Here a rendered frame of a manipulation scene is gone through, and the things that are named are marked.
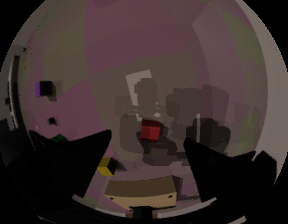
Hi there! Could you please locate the purple cube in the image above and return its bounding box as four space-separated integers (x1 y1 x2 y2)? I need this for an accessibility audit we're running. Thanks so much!
35 80 51 97

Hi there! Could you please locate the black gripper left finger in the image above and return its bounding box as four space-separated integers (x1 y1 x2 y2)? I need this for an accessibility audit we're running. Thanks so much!
28 129 112 198

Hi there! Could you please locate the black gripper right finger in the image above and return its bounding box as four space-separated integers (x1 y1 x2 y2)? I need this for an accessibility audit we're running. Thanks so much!
184 137 256 204

